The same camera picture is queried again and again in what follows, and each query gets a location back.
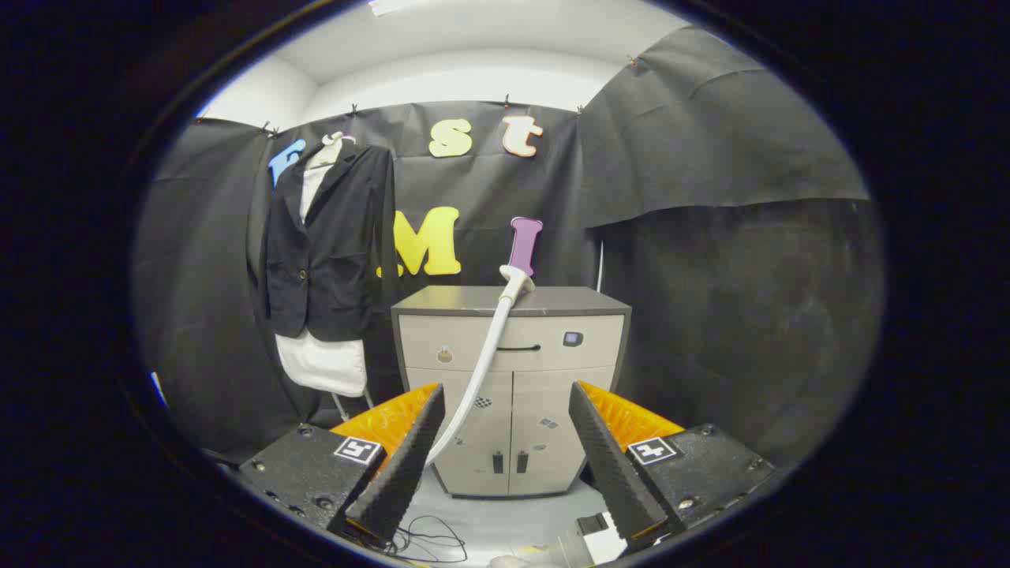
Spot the white shirt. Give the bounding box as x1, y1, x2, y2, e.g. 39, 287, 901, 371
275, 162, 369, 398

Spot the metal garment stand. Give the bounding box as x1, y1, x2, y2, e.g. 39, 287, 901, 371
331, 387, 376, 423

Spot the black backdrop cloth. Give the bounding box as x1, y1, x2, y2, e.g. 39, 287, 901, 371
133, 24, 885, 466

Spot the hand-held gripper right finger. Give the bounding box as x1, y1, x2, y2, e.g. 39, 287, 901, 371
568, 381, 778, 553

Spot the white and black device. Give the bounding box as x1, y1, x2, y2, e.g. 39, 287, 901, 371
489, 513, 628, 567

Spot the grey cabinet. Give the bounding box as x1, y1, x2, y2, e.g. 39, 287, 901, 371
391, 286, 632, 499

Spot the black cable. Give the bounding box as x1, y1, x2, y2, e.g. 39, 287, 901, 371
391, 515, 469, 565

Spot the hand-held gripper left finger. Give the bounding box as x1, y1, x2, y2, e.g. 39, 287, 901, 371
237, 383, 447, 549

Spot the white garment steamer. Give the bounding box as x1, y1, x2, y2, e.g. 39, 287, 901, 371
425, 264, 537, 468

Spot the white clothes hanger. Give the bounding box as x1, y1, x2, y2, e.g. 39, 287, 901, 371
308, 132, 356, 170

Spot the black jacket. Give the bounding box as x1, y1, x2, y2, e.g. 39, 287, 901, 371
260, 142, 395, 342

